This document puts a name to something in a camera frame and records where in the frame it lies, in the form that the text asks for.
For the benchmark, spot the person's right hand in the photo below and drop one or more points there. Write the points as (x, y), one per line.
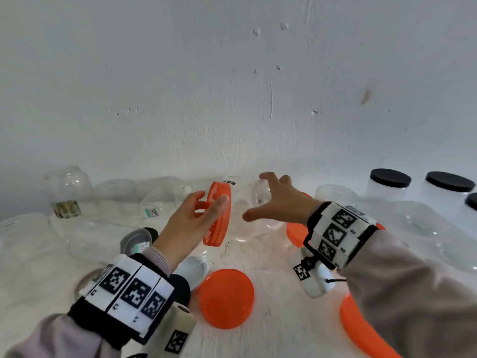
(287, 205)

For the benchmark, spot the short transparent jar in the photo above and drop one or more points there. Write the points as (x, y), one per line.
(264, 229)

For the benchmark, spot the person's left forearm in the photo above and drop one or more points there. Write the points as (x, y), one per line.
(56, 339)

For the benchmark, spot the light blue lid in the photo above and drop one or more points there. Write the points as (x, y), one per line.
(192, 270)

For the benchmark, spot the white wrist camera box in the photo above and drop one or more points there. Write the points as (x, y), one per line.
(316, 283)
(175, 331)

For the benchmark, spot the large black lid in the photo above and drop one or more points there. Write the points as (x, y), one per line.
(181, 290)

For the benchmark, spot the black white marker wristband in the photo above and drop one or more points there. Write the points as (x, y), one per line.
(339, 234)
(123, 290)

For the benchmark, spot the pale pink lid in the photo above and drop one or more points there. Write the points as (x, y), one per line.
(84, 285)

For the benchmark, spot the group of transparent plastic jars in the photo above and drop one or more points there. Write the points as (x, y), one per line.
(71, 190)

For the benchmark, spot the small black lid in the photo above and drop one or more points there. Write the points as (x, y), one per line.
(152, 232)
(449, 181)
(390, 177)
(471, 201)

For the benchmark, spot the person's left hand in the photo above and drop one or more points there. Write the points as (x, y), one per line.
(182, 231)

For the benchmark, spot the person's right forearm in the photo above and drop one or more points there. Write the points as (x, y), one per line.
(410, 305)

